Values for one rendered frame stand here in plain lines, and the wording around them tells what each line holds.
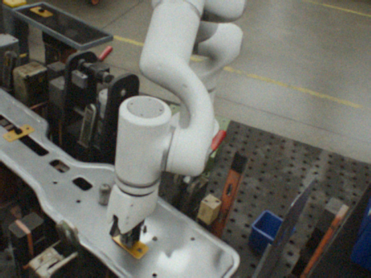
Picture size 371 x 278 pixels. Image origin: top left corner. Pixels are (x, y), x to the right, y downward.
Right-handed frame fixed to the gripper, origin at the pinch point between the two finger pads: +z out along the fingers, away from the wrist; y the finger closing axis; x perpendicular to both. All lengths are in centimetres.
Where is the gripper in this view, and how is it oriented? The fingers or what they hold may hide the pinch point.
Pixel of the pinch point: (130, 233)
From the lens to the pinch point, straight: 86.9
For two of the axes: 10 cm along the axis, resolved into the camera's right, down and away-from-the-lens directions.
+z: -1.0, 7.8, 6.1
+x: 7.4, 4.7, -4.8
